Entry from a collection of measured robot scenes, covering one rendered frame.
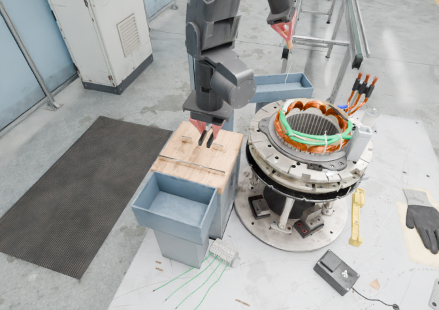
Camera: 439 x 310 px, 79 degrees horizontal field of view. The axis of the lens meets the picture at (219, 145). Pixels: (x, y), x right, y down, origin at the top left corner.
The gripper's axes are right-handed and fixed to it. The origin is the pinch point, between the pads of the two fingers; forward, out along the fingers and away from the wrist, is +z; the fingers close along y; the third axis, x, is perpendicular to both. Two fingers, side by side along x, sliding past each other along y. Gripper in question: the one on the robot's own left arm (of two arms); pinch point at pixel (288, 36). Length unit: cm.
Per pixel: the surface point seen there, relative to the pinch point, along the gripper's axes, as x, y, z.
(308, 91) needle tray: -2.6, -3.1, 20.1
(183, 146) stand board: 19.7, -43.5, 0.8
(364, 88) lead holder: -21.6, -19.1, 7.1
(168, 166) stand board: 20, -51, -1
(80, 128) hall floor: 208, 13, 54
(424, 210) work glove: -37, -25, 57
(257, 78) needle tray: 14.7, -1.5, 13.3
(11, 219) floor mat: 180, -74, 45
